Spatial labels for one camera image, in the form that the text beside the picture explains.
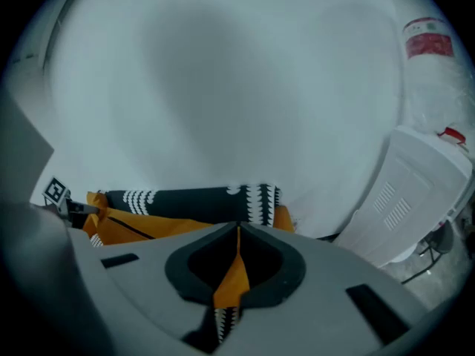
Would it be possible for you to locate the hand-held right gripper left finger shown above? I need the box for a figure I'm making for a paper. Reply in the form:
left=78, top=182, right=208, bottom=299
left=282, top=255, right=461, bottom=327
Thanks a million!
left=165, top=220, right=239, bottom=353

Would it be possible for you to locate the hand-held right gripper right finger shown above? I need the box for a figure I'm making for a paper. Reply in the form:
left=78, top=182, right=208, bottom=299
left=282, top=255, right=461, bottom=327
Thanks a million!
left=238, top=220, right=307, bottom=310

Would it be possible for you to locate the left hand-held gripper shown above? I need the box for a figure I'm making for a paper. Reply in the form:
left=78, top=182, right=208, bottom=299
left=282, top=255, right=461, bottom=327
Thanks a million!
left=42, top=176, right=101, bottom=229

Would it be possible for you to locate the large orange cushion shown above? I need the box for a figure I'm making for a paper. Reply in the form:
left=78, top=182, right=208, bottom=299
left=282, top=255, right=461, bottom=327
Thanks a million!
left=82, top=191, right=250, bottom=310

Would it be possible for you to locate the black white patterned throw blanket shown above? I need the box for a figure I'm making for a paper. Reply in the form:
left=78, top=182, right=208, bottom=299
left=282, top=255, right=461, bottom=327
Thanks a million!
left=90, top=183, right=282, bottom=343

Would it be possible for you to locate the black chair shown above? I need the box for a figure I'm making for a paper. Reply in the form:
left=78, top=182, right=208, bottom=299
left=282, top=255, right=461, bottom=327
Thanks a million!
left=402, top=220, right=456, bottom=285

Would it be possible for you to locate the clear water bottle red label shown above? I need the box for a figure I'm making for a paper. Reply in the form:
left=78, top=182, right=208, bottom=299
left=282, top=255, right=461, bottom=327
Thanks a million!
left=400, top=16, right=475, bottom=151

